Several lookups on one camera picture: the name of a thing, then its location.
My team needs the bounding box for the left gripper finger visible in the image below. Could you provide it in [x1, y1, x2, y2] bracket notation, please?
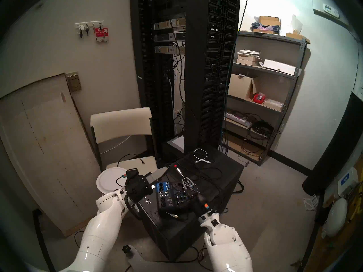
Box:
[148, 170, 170, 185]
[141, 167, 168, 179]

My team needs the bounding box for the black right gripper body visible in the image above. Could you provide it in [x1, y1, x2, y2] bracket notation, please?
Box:
[186, 191, 212, 216]

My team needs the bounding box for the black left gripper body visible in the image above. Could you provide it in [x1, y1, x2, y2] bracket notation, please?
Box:
[125, 177, 154, 203]

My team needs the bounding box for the black aux cable red-ringed plug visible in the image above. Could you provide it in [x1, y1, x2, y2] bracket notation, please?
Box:
[167, 160, 187, 180]

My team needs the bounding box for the blue black audio mixer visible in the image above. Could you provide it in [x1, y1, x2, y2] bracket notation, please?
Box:
[153, 181, 199, 216]

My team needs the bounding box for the white round plate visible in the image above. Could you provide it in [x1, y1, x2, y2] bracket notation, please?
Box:
[96, 167, 128, 194]

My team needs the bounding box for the grey flat box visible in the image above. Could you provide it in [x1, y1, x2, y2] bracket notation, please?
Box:
[167, 135, 185, 151]

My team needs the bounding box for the black computer tower case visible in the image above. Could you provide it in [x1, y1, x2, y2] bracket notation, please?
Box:
[136, 145, 245, 260]

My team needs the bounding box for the cream folding chair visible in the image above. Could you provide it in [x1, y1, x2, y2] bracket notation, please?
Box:
[90, 107, 159, 190]

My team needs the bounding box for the pink white package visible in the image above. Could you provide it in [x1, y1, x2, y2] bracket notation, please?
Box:
[225, 110, 251, 127]

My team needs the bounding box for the large cardboard panel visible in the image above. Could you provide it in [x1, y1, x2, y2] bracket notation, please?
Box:
[0, 73, 101, 236]

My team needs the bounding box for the black server rack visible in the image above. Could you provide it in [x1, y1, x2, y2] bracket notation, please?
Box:
[130, 0, 241, 161]

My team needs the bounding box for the open cardboard box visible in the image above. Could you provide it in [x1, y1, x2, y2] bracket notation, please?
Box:
[228, 74, 257, 100]

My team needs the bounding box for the flat tan box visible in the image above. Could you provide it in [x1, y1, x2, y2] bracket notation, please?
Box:
[263, 99, 284, 112]

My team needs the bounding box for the white oval device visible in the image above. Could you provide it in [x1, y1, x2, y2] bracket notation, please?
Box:
[323, 198, 348, 238]

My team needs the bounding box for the beige box stack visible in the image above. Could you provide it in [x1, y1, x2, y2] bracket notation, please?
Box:
[237, 56, 260, 66]

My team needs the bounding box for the large black cylinder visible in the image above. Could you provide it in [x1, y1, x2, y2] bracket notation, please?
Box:
[302, 92, 363, 197]

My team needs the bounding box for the white router blue label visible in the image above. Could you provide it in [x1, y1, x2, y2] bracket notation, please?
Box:
[337, 167, 359, 198]

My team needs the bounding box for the white flat box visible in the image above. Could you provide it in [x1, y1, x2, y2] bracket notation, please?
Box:
[259, 59, 298, 76]

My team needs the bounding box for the red key tag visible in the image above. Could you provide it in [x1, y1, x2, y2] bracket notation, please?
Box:
[95, 28, 109, 43]

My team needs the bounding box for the white key hook rack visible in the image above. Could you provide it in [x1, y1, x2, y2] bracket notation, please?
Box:
[75, 20, 104, 37]

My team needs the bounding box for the grey metal shelving unit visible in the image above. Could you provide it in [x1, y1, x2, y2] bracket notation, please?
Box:
[220, 31, 311, 165]

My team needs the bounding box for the colourful package pile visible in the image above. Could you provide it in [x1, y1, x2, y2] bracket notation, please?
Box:
[251, 21, 281, 34]

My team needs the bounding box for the tan cardboard box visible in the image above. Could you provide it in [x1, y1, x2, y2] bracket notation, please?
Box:
[286, 33, 311, 44]

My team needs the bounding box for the brown cardboard box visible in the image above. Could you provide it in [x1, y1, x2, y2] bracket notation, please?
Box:
[259, 16, 281, 27]

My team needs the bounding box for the white plastic bag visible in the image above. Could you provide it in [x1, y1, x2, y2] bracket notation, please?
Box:
[279, 14, 303, 35]

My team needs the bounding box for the thin black cable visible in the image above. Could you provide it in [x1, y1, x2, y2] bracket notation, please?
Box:
[116, 153, 145, 167]

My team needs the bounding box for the white coiled usb cable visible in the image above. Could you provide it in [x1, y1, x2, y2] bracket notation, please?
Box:
[193, 148, 212, 164]

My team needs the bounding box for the thin white cable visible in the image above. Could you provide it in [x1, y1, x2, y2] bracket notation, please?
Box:
[99, 135, 131, 155]

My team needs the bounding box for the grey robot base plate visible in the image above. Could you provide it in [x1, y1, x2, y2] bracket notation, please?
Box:
[125, 247, 210, 272]

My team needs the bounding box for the black cable bundle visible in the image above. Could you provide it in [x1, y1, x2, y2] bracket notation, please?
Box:
[247, 113, 280, 139]

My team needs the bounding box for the white wire bracket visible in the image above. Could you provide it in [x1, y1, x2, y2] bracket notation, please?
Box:
[302, 194, 319, 211]

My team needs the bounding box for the beige wall control plate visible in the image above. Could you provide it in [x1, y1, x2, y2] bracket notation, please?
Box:
[66, 72, 82, 92]

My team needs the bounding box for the grey rack-mounted switch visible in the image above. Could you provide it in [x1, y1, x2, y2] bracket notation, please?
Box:
[154, 18, 186, 30]
[155, 46, 186, 54]

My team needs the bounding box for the white wall keypad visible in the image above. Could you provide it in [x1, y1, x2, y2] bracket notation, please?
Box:
[323, 3, 340, 19]

